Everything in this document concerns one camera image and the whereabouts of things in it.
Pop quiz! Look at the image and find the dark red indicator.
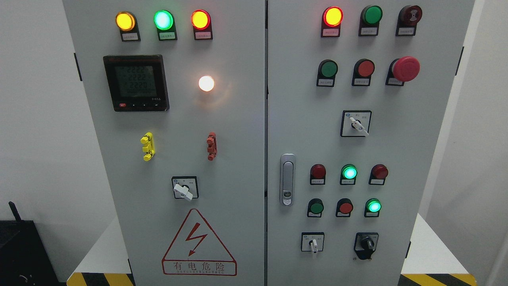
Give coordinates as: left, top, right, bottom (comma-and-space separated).
369, 164, 389, 186
310, 164, 326, 185

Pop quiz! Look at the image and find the white rotary switch upper right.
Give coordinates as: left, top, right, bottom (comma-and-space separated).
341, 110, 372, 137

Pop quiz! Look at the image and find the red push button second row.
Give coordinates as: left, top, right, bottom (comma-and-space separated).
352, 58, 375, 87

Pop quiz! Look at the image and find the white rotary switch lower right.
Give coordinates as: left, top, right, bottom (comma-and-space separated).
301, 232, 325, 255

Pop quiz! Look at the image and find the black box with antenna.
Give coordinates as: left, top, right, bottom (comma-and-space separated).
0, 201, 60, 286

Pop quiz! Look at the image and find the red high voltage warning sticker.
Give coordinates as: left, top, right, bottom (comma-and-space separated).
162, 208, 237, 276

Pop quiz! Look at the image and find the red indicator light right door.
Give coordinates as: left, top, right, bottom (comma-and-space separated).
321, 6, 343, 38

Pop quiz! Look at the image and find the dark red indicator right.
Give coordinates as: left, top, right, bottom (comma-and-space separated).
369, 164, 389, 186

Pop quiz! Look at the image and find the black digital power meter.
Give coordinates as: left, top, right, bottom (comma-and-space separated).
103, 54, 170, 112

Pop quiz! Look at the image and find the grey right cabinet door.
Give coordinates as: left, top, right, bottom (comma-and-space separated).
267, 0, 475, 286

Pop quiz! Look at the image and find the grey cabinet door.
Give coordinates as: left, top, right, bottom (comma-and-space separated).
267, 0, 475, 286
63, 0, 265, 286

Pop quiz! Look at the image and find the dark red buzzer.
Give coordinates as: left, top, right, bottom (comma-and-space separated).
395, 5, 423, 37

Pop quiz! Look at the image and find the clear white indicator lamp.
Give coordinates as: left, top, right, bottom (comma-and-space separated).
198, 75, 215, 92

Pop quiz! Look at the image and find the white platform with hazard stripes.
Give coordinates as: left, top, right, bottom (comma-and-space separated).
66, 216, 477, 286

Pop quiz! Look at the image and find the grey left cabinet door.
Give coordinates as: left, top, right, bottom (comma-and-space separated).
63, 0, 265, 286

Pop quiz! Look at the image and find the black knob selector switch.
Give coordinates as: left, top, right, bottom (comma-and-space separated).
353, 232, 379, 260

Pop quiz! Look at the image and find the green push button top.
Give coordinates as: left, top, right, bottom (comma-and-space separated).
358, 5, 383, 37

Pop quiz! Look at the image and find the red terminal connector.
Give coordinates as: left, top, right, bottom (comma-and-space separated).
206, 132, 217, 161

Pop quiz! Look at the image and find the white rotary selector switch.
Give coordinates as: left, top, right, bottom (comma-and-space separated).
171, 176, 199, 201

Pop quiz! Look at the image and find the lit green push button lower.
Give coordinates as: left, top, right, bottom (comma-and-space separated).
364, 198, 382, 218

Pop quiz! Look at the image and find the green indicator light top left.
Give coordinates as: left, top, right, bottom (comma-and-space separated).
154, 10, 177, 41

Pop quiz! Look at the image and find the red indicator light top left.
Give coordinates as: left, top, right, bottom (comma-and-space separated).
191, 9, 213, 41

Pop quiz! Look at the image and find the red push button lower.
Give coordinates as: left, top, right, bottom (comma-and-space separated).
335, 198, 354, 217

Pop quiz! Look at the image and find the dark red indicator left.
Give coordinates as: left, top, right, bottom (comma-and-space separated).
310, 164, 326, 185

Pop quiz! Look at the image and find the silver door handle lock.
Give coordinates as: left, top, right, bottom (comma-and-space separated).
279, 153, 296, 206

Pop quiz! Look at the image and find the green push button second row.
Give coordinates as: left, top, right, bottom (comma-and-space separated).
316, 59, 338, 87

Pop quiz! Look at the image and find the red emergency stop button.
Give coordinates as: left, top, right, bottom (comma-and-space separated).
386, 56, 420, 86

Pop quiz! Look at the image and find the lit green indicator middle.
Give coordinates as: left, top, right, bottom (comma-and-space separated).
339, 164, 358, 185

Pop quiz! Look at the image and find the yellow terminal connector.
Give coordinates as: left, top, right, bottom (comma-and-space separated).
140, 132, 156, 162

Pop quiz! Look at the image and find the yellow indicator light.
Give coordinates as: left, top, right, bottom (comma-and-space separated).
115, 11, 141, 42

